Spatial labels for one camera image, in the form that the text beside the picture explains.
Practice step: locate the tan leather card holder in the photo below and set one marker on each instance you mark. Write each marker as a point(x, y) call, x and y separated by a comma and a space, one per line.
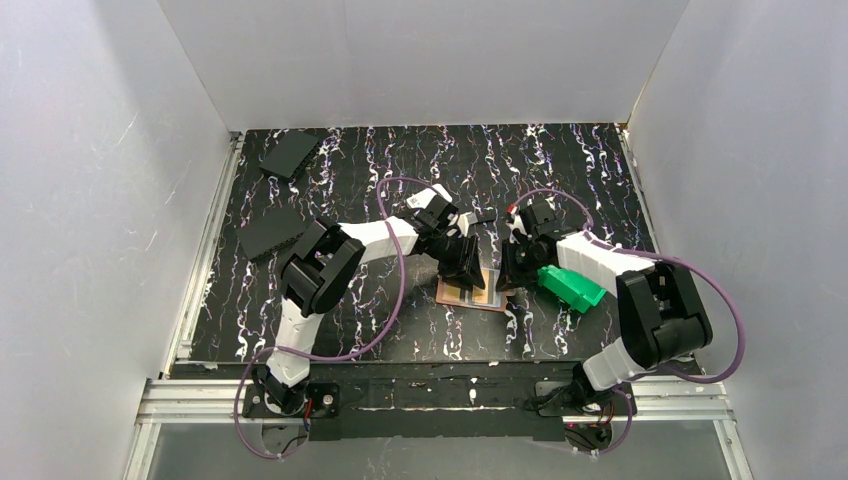
point(502, 307)

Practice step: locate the aluminium frame rail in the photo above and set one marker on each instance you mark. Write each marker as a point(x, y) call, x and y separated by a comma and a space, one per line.
point(442, 427)

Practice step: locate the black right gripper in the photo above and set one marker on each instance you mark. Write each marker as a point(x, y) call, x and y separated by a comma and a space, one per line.
point(519, 258)

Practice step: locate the small black bar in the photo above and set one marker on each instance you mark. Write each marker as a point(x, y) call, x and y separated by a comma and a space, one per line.
point(480, 217)

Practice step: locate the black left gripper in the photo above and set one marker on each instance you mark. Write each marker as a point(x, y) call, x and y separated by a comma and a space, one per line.
point(457, 253)

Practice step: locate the flat black card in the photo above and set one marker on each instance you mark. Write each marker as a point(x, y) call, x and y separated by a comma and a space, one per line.
point(271, 232)

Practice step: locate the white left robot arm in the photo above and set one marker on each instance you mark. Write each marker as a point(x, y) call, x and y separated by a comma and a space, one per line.
point(318, 271)

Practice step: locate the green plastic bin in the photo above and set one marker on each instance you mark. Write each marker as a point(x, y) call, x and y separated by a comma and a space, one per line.
point(579, 292)

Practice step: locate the gold credit card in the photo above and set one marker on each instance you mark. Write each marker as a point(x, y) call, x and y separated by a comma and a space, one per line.
point(453, 295)

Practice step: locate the white rectangular box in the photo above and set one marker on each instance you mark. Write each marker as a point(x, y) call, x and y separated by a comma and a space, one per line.
point(422, 199)

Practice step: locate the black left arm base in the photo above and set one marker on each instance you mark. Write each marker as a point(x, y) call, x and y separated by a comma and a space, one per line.
point(266, 398)

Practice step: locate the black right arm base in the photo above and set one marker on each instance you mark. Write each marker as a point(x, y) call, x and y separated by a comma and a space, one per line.
point(559, 398)

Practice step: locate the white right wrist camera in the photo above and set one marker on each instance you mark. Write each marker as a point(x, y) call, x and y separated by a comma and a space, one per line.
point(517, 232)

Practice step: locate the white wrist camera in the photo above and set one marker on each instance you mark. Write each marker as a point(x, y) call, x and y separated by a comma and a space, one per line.
point(464, 222)
point(517, 232)

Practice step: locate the black rectangular box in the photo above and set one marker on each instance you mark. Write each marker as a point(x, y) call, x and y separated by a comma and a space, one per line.
point(288, 157)

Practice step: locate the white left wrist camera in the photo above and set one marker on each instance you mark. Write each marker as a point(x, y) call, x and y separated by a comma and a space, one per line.
point(464, 222)

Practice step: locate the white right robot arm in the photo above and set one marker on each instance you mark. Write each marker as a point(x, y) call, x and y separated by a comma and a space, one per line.
point(660, 312)

